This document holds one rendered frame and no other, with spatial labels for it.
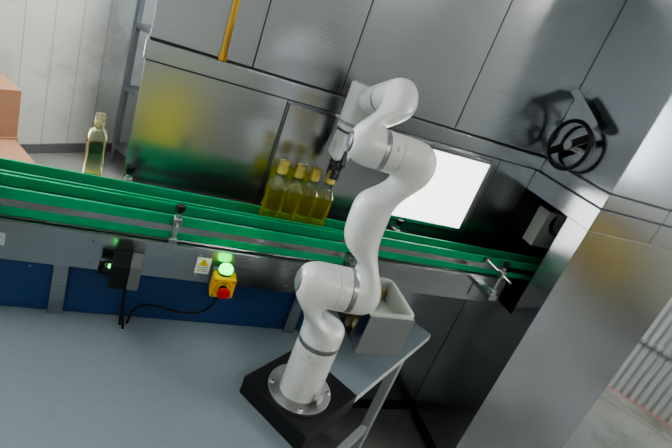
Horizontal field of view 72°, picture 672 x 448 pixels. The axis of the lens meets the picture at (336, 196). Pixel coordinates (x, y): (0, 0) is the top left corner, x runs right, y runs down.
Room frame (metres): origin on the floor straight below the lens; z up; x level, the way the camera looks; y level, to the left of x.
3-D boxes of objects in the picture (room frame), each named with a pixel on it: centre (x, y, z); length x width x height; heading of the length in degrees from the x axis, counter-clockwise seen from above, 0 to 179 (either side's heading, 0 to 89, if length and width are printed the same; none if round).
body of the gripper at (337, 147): (1.53, 0.04, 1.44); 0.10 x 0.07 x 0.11; 23
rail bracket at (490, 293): (1.72, -0.71, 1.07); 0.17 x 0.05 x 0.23; 24
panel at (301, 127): (1.76, -0.15, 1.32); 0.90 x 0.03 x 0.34; 114
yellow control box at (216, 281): (1.23, 0.24, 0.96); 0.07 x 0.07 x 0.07; 24
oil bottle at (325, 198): (1.53, 0.04, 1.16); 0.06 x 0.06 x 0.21; 23
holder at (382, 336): (1.44, -0.26, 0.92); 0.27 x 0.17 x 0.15; 24
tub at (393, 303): (1.42, -0.27, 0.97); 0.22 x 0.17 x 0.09; 24
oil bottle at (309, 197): (1.51, 0.09, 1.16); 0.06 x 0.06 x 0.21; 24
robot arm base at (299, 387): (1.08, -0.10, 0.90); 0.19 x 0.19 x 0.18
